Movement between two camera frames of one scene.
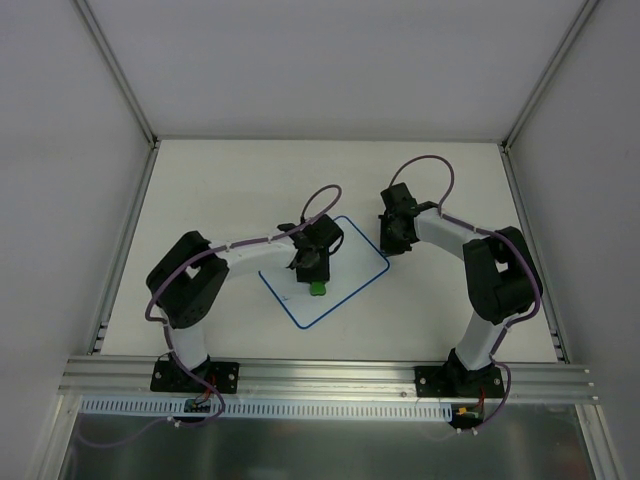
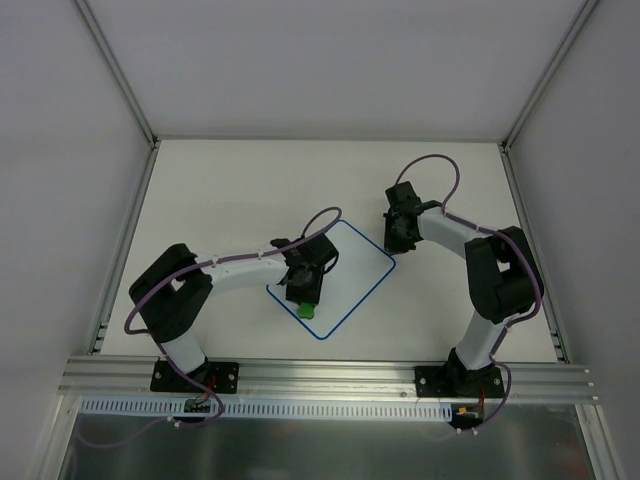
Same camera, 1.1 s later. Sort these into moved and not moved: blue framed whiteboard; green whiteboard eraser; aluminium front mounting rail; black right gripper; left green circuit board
Moved: green whiteboard eraser; blue framed whiteboard
Not moved: aluminium front mounting rail; black right gripper; left green circuit board
